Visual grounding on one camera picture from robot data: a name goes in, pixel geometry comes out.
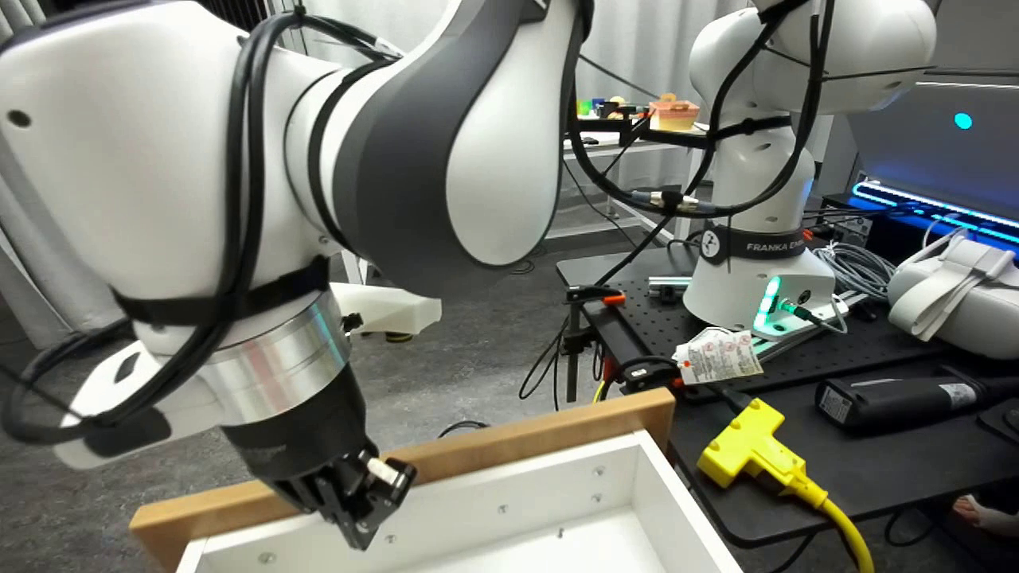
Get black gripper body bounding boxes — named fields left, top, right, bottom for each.
left=221, top=364, right=374, bottom=515

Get wooden drawer white inside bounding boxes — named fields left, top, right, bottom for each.
left=127, top=384, right=746, bottom=573

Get white printed packet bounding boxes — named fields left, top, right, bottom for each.
left=670, top=326, right=768, bottom=391

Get yellow power plug block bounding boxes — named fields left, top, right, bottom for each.
left=694, top=395, right=832, bottom=514

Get white table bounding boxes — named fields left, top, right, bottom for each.
left=552, top=105, right=710, bottom=243

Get colourful toy blocks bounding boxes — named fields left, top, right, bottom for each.
left=577, top=94, right=640, bottom=122

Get orange toy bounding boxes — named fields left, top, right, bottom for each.
left=647, top=94, right=705, bottom=138

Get black robot table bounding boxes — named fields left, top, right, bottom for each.
left=555, top=247, right=1019, bottom=545

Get black power brick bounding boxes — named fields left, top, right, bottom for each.
left=811, top=370, right=1019, bottom=441

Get grey computer blue light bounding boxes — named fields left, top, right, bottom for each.
left=843, top=75, right=1019, bottom=259

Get green lit bracket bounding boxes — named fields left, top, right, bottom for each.
left=746, top=270, right=852, bottom=343

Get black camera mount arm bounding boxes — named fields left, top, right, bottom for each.
left=577, top=113, right=716, bottom=151

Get thick yellow cable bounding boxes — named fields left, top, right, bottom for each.
left=793, top=481, right=879, bottom=573

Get grey cable bundle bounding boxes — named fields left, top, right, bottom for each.
left=809, top=239, right=897, bottom=307

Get white headset with straps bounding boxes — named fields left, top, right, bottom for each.
left=885, top=229, right=1019, bottom=364

